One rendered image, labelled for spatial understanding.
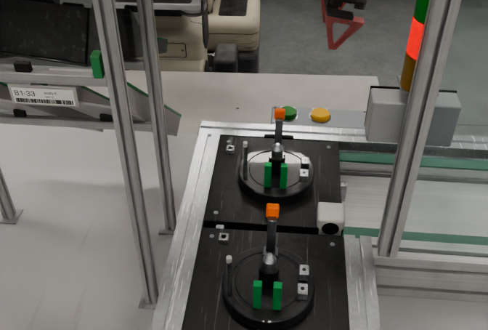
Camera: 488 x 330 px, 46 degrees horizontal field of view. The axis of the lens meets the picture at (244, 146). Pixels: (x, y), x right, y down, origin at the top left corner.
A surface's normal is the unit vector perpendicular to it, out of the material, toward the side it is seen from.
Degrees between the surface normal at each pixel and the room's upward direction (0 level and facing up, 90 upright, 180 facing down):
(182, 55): 98
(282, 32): 1
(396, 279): 90
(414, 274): 90
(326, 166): 0
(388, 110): 90
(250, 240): 0
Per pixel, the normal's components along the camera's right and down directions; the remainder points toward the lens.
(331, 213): 0.00, -0.78
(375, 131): -0.09, 0.63
